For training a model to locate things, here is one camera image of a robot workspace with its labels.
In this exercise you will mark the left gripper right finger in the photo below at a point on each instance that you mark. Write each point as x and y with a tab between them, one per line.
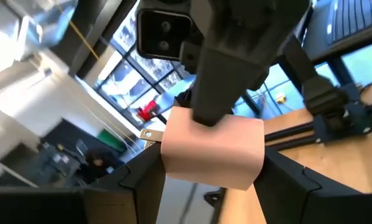
298	199

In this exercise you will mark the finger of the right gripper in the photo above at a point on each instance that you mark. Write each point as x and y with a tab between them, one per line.
223	84
185	99

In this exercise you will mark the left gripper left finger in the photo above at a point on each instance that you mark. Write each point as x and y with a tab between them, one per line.
142	186

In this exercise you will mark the pink power adapter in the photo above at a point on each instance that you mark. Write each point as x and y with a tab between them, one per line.
211	155

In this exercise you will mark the red object by window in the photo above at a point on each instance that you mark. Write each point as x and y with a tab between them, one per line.
147	110

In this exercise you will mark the person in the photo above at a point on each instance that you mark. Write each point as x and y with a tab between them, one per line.
95	161

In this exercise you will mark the green storage bin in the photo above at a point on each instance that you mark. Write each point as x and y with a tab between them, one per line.
111	140

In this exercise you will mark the cluttered work table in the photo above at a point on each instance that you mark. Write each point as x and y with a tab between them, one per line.
55	161

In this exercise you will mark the black keyboard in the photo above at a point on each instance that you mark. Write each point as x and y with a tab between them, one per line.
351	18

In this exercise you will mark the large window wall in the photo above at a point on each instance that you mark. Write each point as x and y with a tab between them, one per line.
127	84

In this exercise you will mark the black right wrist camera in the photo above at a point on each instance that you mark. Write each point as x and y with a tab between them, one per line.
161	34

